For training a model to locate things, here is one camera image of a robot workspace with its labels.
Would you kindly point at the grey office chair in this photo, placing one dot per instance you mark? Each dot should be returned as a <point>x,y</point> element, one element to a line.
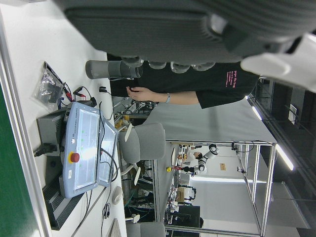
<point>148,143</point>
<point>145,228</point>

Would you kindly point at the grey keyboard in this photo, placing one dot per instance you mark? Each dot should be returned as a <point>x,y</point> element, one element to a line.
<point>114,228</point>

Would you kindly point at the black monitor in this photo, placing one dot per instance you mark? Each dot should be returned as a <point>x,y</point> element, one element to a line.
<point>187,217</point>

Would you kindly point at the person in white shirt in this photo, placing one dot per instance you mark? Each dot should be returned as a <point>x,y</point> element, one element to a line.
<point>191,155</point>

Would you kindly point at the ceiling light strip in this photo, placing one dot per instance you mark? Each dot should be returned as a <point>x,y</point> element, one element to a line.
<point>284,156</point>
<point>256,112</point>

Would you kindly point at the grey computer mouse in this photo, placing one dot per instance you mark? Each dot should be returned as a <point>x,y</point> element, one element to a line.
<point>117,195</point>

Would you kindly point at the black finned unit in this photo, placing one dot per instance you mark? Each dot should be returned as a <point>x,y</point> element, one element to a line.
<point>59,207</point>

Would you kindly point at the cardboard box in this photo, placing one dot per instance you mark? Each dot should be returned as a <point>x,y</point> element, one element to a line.
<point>180,195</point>

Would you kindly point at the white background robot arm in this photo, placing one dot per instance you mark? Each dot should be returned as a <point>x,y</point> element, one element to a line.
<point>207,155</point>

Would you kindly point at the black mains connector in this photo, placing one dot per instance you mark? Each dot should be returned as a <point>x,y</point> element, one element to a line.
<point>45,148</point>

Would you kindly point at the red black clip leads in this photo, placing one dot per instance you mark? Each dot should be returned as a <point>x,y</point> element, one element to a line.
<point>67,92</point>

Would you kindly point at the person in black t-shirt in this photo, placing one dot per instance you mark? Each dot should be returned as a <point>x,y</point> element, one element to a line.
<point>197,81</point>

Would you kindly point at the small black handheld device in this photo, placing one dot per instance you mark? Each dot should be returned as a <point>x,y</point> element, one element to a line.
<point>103,89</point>

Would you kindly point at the grey fabric partition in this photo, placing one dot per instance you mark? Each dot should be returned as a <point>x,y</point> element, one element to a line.
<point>209,123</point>

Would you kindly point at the clear plastic bag of parts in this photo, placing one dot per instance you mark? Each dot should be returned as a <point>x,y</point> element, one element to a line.
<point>47,86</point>

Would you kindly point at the blue-grey teach pendant, red button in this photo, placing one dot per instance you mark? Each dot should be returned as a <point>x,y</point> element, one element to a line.
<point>84,148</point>

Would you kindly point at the green conveyor belt, aluminium rails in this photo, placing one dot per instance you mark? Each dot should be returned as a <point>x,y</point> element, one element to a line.
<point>10,172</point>

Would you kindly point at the aluminium frame structure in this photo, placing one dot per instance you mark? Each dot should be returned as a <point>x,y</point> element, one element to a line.
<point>256,185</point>

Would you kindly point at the dark grey power supply box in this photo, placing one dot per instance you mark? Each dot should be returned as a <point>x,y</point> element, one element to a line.
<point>48,128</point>

